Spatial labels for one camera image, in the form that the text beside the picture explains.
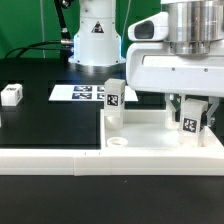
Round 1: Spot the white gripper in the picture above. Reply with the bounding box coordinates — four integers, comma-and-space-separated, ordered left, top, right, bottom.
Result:
126, 40, 224, 127

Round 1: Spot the white square tabletop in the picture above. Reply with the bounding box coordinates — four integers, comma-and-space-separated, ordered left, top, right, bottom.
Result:
100, 110, 224, 158

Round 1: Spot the white sheet with tags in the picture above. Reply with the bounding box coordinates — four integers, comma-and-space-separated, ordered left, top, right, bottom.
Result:
48, 84, 139, 103

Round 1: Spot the white L-shaped obstacle fence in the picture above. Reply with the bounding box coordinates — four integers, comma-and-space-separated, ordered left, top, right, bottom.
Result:
0, 148, 224, 176

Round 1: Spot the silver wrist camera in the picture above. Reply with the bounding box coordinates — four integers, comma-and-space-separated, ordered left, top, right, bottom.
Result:
128, 12, 169, 42

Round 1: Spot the black cable bundle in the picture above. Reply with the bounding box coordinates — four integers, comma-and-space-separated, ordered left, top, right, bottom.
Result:
2, 0, 75, 60

